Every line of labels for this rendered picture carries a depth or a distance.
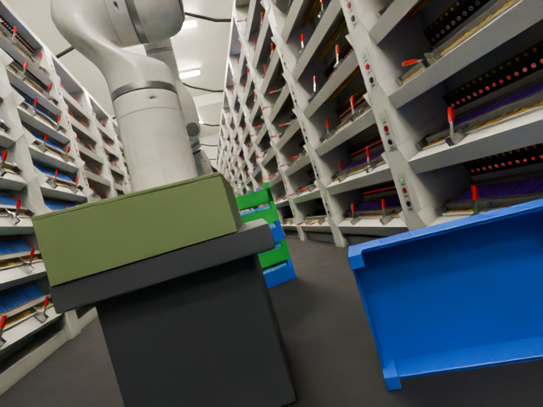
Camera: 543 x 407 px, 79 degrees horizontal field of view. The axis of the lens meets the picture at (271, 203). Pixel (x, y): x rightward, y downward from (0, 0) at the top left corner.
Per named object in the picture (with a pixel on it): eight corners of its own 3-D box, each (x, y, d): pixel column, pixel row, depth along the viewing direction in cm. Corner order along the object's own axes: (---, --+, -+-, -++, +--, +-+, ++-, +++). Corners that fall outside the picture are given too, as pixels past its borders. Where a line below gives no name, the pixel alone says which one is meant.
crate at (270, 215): (208, 242, 121) (202, 221, 121) (197, 243, 139) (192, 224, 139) (279, 220, 133) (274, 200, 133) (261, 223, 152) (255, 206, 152)
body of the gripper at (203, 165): (175, 157, 121) (187, 183, 126) (201, 148, 120) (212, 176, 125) (179, 151, 128) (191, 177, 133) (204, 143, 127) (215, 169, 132)
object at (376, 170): (397, 178, 108) (372, 144, 107) (330, 195, 167) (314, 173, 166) (440, 143, 111) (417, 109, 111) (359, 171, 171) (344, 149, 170)
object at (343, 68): (362, 60, 108) (337, 25, 107) (308, 119, 167) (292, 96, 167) (406, 29, 112) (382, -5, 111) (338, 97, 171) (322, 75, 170)
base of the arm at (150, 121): (96, 207, 53) (69, 94, 53) (136, 209, 72) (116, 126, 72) (213, 178, 54) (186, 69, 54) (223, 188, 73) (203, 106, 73)
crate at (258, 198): (202, 221, 121) (195, 199, 121) (192, 224, 139) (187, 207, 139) (274, 200, 133) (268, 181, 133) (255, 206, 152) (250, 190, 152)
